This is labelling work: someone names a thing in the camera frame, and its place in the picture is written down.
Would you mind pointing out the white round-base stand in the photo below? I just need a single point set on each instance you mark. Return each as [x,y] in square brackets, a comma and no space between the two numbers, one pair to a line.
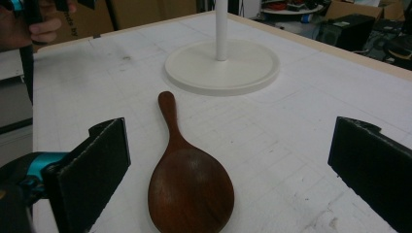
[223,69]

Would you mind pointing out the black equipment box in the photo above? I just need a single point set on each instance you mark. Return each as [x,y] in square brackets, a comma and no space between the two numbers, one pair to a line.
[348,30]

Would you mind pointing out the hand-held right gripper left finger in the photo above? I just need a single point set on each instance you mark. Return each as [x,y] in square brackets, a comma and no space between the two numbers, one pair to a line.
[87,171]

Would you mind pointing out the large cardboard box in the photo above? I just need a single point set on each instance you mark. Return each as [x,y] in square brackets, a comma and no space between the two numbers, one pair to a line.
[136,14]

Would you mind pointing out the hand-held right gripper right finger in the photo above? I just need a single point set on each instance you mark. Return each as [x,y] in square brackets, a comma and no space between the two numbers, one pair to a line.
[372,165]

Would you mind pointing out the round white table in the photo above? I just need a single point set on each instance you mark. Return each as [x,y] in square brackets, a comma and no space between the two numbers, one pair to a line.
[291,11]

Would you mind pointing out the grey cabinet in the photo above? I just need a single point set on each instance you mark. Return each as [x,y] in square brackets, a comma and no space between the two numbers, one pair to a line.
[13,97]

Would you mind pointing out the brown wooden spoon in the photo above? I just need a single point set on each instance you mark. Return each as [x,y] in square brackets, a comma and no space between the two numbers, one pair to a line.
[189,187]

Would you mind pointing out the small cardboard box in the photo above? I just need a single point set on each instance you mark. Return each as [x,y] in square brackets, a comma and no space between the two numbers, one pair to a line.
[356,9]

